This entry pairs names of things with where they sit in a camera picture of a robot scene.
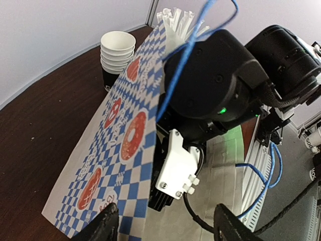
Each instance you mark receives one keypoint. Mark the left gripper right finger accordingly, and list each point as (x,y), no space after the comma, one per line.
(228,227)

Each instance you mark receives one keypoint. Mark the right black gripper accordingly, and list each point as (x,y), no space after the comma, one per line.
(225,83)

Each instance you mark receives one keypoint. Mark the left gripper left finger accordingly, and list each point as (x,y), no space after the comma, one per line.
(103,227)

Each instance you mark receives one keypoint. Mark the blue checkered paper bag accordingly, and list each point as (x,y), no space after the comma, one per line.
(115,153)

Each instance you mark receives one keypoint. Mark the stack of paper cups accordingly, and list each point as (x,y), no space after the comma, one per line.
(116,51)

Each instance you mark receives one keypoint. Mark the bundle of white straws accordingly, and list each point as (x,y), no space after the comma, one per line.
(177,26)

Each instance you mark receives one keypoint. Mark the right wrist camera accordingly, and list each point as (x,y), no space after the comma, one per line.
(176,166)

